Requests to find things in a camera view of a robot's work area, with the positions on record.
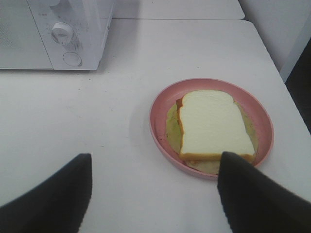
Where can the round microwave door button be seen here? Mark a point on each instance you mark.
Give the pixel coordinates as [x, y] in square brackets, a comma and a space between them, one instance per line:
[72, 59]

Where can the green lettuce leaf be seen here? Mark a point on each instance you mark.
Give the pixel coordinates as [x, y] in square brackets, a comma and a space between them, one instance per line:
[174, 136]

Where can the white microwave knob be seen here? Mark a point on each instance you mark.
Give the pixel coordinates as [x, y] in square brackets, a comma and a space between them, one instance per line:
[53, 3]
[62, 33]

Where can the white microwave oven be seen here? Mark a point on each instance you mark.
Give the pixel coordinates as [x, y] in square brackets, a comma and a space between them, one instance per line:
[90, 20]

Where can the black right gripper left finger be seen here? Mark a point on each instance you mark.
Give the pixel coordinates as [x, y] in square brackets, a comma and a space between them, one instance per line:
[57, 205]

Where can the white bread sandwich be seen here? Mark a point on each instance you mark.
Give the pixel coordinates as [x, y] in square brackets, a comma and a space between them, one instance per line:
[211, 123]

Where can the white microwave door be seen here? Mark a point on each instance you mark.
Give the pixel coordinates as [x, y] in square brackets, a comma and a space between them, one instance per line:
[21, 46]

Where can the pink round plate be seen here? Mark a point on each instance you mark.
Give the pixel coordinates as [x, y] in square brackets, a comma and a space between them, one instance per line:
[258, 116]

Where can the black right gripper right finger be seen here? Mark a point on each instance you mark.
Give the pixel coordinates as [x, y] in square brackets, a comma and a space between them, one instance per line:
[253, 203]

